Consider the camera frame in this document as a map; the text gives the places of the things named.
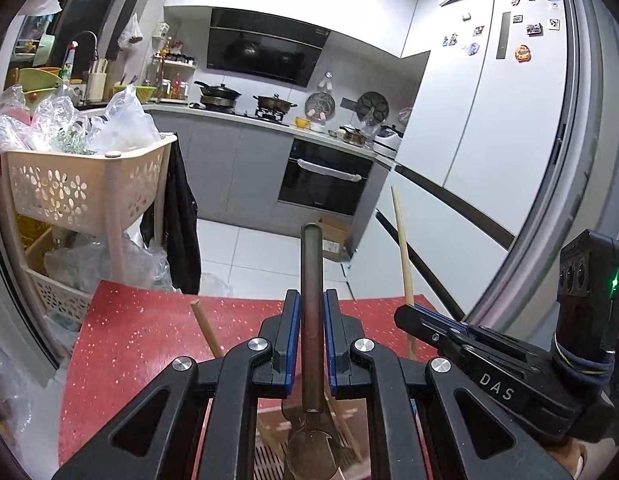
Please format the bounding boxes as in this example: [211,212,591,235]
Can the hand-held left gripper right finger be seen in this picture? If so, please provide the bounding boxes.
[324,288,578,480]

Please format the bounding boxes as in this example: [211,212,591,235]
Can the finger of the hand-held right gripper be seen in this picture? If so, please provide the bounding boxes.
[393,304,490,379]
[414,305,496,342]

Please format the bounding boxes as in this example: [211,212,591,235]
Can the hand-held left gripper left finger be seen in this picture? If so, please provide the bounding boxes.
[52,289,301,480]

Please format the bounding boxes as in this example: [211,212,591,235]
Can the black handled metal spoon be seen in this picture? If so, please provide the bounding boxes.
[284,222,341,480]

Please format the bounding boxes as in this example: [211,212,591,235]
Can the light wooden chopstick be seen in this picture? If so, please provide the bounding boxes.
[328,394,363,465]
[190,299,224,360]
[390,185,419,361]

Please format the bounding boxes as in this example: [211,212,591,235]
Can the person's right hand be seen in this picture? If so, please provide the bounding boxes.
[546,439,589,480]

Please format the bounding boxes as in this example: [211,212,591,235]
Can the cardboard box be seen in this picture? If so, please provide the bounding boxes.
[316,215,355,262]

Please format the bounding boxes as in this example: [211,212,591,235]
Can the black hanging cloth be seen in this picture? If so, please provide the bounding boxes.
[139,132,203,295]

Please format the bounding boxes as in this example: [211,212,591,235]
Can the black built-in oven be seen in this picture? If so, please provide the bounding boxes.
[278,137,375,217]

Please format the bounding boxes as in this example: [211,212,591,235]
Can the white rice cooker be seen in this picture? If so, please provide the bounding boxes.
[371,124,405,156]

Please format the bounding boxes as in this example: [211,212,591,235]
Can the clear plastic bag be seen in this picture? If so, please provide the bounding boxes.
[44,232,176,294]

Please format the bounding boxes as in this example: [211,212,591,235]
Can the white refrigerator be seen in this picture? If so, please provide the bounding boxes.
[349,0,576,322]

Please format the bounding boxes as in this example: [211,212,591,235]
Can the black hanging round pan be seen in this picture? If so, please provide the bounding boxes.
[356,90,391,126]

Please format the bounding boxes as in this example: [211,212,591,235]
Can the silver hanging strainer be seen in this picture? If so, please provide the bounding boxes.
[305,90,337,124]

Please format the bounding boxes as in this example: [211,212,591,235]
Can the beige plastic basket cart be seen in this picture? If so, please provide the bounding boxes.
[0,132,178,334]

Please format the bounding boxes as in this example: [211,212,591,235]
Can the spice rack with bottles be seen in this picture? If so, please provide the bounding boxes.
[150,36,198,102]

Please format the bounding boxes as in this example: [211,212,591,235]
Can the black range hood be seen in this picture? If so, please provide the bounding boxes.
[206,7,333,87]

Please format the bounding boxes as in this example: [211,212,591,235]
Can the group of fridge magnets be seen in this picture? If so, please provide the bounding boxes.
[441,0,563,64]

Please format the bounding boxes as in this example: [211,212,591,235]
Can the beige knife block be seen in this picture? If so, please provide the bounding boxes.
[85,58,110,103]

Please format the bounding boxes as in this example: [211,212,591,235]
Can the crumpled clear plastic bags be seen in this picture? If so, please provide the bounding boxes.
[0,85,90,157]

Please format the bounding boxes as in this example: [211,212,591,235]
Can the hanging white plastic bag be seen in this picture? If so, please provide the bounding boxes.
[118,12,145,51]

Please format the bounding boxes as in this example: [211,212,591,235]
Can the spray bottle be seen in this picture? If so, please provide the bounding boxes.
[59,42,80,87]

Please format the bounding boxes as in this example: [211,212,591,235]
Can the green plastic bowl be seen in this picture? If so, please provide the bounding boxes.
[16,67,63,95]

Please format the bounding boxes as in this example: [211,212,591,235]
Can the black kitchen faucet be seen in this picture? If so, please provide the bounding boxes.
[64,30,100,67]

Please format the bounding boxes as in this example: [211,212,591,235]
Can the steel pot with handle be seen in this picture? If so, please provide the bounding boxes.
[336,124,368,147]

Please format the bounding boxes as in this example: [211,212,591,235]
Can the black wok with handle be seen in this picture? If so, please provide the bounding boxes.
[194,80,243,112]

